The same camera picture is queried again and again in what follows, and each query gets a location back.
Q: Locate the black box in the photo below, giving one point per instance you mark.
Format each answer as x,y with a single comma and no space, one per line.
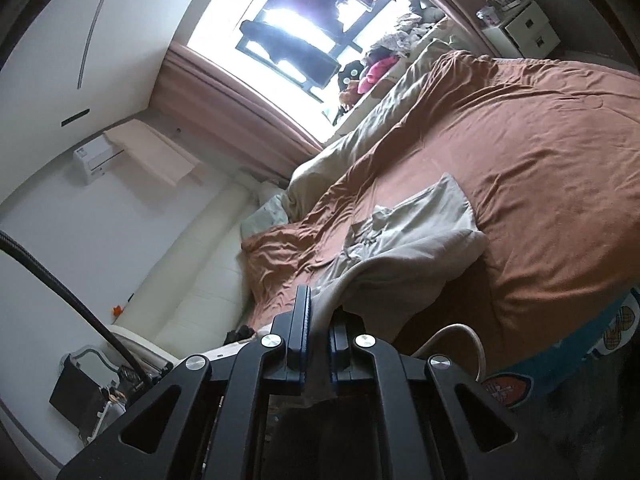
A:
80,395

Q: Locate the black plush toy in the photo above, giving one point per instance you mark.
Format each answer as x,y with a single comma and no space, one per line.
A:
350,74

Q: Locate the black clothes pile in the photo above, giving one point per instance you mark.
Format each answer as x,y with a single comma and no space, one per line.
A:
240,335

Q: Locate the bed with brown sheet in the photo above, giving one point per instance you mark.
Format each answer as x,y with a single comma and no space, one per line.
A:
550,160

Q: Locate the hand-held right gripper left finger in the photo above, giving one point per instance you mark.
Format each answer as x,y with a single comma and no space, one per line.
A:
302,325

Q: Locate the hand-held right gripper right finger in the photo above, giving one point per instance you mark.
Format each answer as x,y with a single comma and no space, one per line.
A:
341,350

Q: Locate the white air conditioner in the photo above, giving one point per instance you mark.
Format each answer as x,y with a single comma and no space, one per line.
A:
95,160

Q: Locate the beige quilt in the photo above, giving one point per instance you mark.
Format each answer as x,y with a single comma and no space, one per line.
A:
325,170

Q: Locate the white nightstand with drawers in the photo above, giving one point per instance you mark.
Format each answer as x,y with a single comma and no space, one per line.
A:
525,30

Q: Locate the orange plush toy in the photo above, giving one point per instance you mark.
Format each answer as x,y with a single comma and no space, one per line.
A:
350,94

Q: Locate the light green pillow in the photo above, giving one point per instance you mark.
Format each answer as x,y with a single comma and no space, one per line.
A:
265,220

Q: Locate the beige jacket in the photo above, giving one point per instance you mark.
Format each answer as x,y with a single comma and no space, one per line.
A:
400,270

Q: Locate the pile of clothes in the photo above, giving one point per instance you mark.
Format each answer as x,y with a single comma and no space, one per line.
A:
410,30

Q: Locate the cream leather headboard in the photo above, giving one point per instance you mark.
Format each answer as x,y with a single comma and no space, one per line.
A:
200,280

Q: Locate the window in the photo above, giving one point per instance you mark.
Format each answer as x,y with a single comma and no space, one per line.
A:
220,15

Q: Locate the pink cloth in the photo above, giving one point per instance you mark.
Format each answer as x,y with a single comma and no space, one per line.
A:
377,75

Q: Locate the hanging dark long garment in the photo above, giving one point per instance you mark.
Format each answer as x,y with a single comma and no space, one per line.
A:
290,55

